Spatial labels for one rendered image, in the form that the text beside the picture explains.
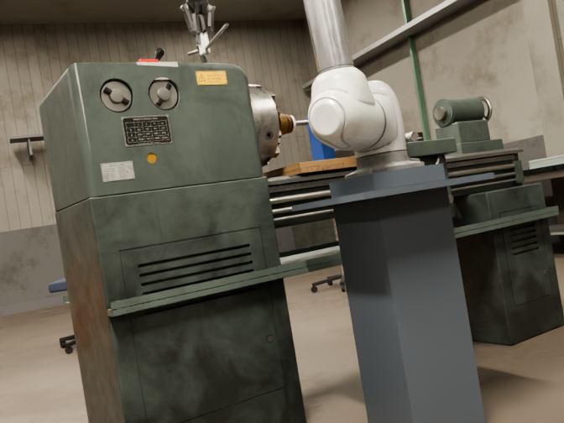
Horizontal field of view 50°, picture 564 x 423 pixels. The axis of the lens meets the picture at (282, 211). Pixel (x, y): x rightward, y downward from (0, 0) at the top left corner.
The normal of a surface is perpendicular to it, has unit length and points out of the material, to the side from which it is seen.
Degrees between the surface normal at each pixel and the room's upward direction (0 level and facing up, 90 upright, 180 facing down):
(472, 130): 90
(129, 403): 90
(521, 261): 90
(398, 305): 90
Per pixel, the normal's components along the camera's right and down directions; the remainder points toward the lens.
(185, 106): 0.52, -0.09
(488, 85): -0.90, 0.14
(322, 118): -0.52, 0.18
